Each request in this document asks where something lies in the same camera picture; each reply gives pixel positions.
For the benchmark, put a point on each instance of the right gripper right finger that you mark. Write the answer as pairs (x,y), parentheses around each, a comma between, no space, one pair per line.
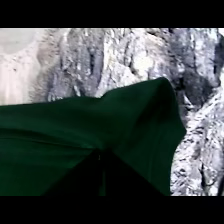
(123,181)

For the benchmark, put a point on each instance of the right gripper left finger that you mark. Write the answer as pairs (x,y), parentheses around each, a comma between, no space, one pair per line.
(81,181)

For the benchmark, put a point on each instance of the dark green garment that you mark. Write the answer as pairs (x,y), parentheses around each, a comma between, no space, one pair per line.
(60,133)

